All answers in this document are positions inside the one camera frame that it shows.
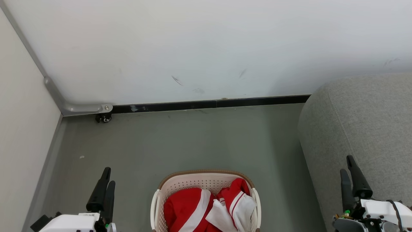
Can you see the grey floor edge strip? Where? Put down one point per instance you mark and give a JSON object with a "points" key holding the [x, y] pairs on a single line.
{"points": [[45, 167]]}

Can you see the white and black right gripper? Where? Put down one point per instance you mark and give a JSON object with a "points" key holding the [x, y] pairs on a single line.
{"points": [[376, 209]]}

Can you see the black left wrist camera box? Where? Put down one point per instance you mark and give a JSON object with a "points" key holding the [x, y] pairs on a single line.
{"points": [[40, 223]]}

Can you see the small black caster wheel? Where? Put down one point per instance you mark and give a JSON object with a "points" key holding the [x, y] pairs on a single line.
{"points": [[104, 118]]}

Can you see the grey fabric sofa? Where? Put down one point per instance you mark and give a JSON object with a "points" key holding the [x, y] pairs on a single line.
{"points": [[360, 122]]}

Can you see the red garment with broad white stripe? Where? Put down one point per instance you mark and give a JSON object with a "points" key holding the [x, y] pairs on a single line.
{"points": [[180, 206]]}

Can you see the cream perforated plastic laundry basket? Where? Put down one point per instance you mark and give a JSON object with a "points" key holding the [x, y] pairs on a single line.
{"points": [[193, 182]]}

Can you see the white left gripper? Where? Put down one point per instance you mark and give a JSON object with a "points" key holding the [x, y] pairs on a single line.
{"points": [[70, 224]]}

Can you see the grey metal corner frame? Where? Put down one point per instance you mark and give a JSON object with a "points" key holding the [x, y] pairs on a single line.
{"points": [[80, 108]]}

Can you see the red and white garment thin stripes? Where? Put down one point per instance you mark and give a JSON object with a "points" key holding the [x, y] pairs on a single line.
{"points": [[244, 206]]}

